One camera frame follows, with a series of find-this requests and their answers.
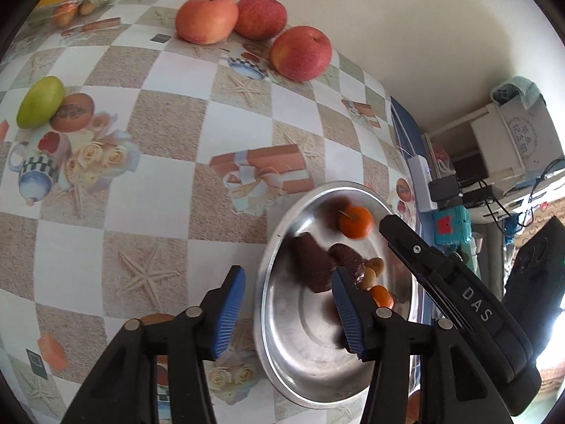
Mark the small orange fruit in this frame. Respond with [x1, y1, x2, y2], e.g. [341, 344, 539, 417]
[53, 4, 79, 26]

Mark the orange tangerine with stem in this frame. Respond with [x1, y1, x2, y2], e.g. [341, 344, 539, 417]
[338, 205, 374, 240]

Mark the black power adapter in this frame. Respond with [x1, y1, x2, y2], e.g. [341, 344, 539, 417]
[429, 175, 460, 201]

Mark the white power strip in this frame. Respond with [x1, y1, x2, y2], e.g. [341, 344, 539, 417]
[407, 155, 438, 213]

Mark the red apple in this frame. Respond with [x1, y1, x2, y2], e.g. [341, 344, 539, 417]
[234, 0, 288, 41]
[269, 26, 333, 82]
[175, 0, 239, 45]

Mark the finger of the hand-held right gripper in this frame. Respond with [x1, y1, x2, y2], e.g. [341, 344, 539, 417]
[380, 215, 451, 275]
[391, 244, 462, 323]

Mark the green mango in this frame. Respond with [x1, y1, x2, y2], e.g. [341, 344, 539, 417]
[16, 76, 66, 129]

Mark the teal plastic toy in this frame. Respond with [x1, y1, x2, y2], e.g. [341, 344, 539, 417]
[432, 205, 472, 246]

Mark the white shelf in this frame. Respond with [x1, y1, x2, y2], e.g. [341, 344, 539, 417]
[421, 101, 528, 186]

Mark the clear plastic container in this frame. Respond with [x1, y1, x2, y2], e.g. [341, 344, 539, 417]
[26, 0, 122, 29]

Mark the white printed box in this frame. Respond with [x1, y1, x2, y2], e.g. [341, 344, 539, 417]
[499, 95, 565, 173]

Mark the teal cloth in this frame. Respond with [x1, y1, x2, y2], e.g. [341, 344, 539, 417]
[491, 77, 541, 109]

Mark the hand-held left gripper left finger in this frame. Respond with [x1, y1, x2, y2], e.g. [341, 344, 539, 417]
[62, 266, 246, 424]

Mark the round metal plate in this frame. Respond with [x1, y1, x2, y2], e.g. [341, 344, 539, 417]
[254, 181, 420, 409]

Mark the black cable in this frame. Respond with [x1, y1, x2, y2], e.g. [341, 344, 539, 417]
[459, 159, 565, 235]

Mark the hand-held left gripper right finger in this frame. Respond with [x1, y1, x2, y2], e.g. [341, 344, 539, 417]
[332, 266, 513, 424]

